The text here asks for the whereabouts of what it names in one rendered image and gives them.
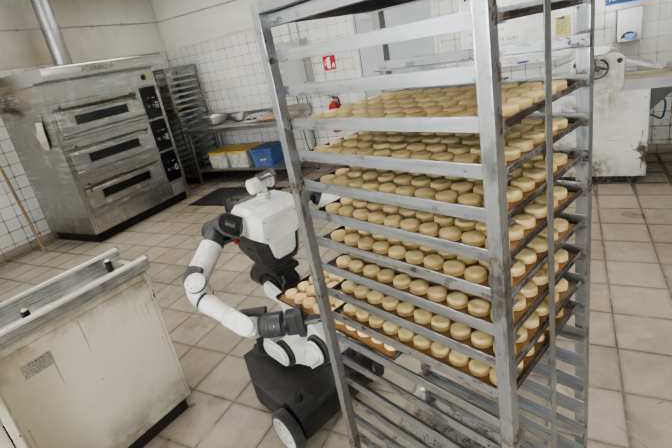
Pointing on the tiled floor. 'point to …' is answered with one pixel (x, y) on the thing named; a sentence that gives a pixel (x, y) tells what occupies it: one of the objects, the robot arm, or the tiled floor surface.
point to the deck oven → (94, 144)
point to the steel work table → (244, 129)
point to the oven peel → (22, 208)
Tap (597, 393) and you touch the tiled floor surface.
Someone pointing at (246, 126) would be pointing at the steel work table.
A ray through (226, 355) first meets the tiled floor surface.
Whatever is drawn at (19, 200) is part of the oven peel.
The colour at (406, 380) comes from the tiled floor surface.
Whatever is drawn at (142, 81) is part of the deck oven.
